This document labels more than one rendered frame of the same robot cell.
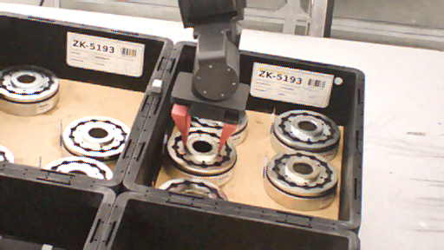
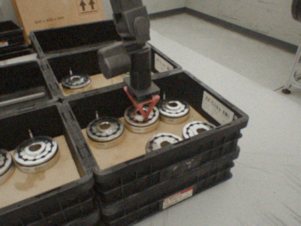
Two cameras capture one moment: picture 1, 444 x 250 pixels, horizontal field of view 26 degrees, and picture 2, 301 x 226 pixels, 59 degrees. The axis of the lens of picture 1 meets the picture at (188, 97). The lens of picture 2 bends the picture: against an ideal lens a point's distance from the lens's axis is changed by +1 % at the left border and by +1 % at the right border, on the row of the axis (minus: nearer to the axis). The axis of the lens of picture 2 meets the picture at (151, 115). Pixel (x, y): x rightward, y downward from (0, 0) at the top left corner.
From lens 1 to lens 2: 1.06 m
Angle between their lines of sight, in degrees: 46
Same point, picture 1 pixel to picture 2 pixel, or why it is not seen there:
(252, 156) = (170, 131)
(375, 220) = (229, 205)
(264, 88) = (206, 106)
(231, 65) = (106, 60)
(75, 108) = not seen: hidden behind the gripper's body
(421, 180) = (288, 208)
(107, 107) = not seen: hidden behind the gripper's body
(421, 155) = not seen: outside the picture
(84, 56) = (158, 66)
